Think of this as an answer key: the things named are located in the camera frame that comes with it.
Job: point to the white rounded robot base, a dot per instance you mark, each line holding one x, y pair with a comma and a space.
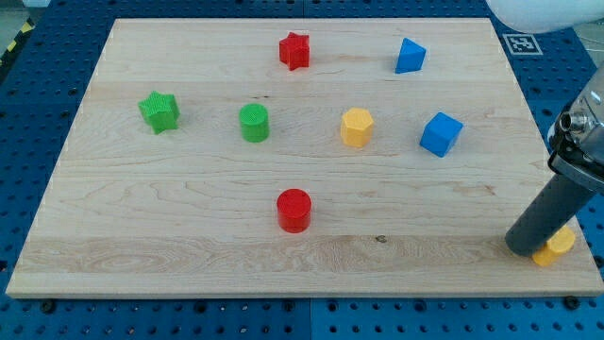
542, 16

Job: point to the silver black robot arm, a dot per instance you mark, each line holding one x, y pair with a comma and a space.
576, 137

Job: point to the blue cube block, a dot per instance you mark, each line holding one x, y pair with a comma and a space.
440, 134

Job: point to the wooden board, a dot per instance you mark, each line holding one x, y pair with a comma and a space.
192, 212

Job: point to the red cylinder block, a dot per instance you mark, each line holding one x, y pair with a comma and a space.
294, 210

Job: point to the yellow hexagon block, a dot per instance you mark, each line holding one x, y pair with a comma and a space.
357, 127

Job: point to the green cylinder block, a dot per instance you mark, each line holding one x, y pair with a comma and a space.
254, 122

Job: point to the red star block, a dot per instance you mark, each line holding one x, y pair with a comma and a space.
294, 51

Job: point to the green star block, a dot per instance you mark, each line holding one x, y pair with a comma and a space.
160, 111

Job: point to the blue triangular prism block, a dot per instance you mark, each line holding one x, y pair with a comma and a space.
411, 57

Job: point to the fiducial marker tag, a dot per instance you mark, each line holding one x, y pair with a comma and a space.
522, 44

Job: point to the yellow block at corner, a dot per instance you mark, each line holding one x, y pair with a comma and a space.
559, 244

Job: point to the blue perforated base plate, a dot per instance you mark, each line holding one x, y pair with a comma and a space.
39, 97

